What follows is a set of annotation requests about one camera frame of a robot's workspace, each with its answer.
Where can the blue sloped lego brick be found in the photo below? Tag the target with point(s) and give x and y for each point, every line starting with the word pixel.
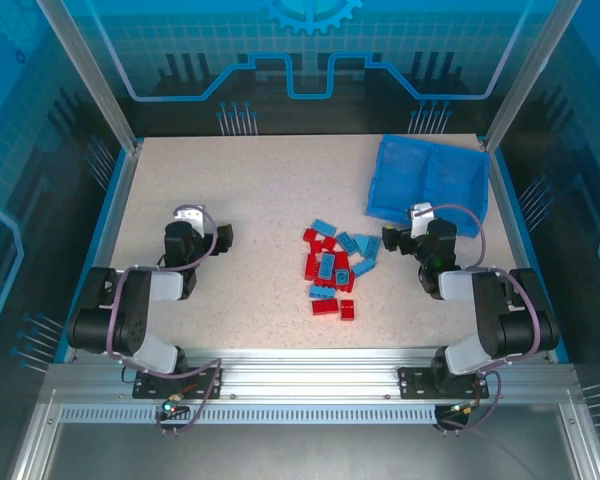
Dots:
pixel 367 245

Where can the small blue lego brick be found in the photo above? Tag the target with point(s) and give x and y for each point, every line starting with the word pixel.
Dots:
pixel 341 277

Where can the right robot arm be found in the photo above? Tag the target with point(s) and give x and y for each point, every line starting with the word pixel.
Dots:
pixel 490 310

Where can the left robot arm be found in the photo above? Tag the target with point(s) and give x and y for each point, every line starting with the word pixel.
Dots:
pixel 135 310

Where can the blue plastic bin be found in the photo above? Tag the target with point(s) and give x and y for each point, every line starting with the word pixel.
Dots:
pixel 460 180
pixel 400 170

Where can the blue printed side panel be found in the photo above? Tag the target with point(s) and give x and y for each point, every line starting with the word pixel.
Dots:
pixel 25 175
pixel 585 175

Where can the small LED connector board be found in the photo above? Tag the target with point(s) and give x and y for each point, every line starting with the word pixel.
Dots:
pixel 172 407
pixel 462 409

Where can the blue printed rear panel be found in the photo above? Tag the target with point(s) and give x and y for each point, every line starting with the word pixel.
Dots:
pixel 305 50

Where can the metal tray shelf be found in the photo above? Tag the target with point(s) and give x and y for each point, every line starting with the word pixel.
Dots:
pixel 305 450

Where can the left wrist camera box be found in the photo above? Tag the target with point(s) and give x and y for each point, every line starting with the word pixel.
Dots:
pixel 190 217

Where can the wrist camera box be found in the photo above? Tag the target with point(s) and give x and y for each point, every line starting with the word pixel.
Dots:
pixel 190 217
pixel 422 220

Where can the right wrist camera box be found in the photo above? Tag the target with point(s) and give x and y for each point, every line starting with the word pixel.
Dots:
pixel 422 220

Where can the blue-edged side rail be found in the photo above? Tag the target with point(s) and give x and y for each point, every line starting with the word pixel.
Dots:
pixel 524 240
pixel 107 240

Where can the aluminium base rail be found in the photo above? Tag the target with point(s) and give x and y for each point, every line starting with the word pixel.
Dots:
pixel 305 375

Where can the aluminium frame post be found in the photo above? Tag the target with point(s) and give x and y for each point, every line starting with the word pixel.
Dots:
pixel 530 75
pixel 91 75

